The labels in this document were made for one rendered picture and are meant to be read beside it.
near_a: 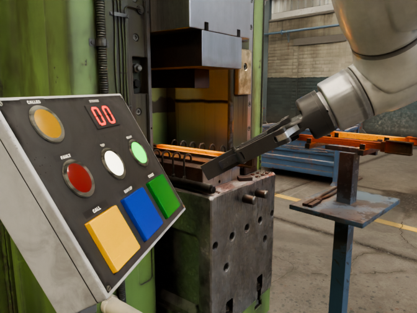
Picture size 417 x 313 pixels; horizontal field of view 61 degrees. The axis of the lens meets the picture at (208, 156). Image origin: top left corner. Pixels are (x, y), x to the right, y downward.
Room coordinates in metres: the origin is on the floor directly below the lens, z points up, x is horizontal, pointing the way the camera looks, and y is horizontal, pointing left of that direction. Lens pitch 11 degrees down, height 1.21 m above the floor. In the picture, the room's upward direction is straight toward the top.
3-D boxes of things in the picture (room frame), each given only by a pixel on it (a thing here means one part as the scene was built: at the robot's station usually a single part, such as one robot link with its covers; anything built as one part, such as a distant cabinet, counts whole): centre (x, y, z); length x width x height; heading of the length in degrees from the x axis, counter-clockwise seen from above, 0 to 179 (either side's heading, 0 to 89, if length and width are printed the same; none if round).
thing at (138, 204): (0.56, 0.11, 1.01); 0.07 x 0.05 x 0.07; 167
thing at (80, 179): (0.48, 0.18, 1.09); 0.05 x 0.03 x 0.04; 142
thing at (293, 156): (4.97, -1.38, 0.36); 1.20 x 0.80 x 0.72; 50
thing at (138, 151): (0.67, 0.13, 1.09); 0.05 x 0.03 x 0.04; 142
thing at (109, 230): (0.47, 0.13, 1.01); 0.07 x 0.05 x 0.07; 167
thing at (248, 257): (1.26, 0.10, 0.69); 0.56 x 0.38 x 0.45; 52
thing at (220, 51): (1.22, 0.12, 1.32); 0.42 x 0.20 x 0.10; 52
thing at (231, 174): (1.22, 0.12, 0.96); 0.42 x 0.20 x 0.09; 52
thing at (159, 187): (0.66, 0.09, 1.01); 0.07 x 0.05 x 0.07; 167
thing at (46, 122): (0.49, 0.22, 1.16); 0.05 x 0.03 x 0.04; 142
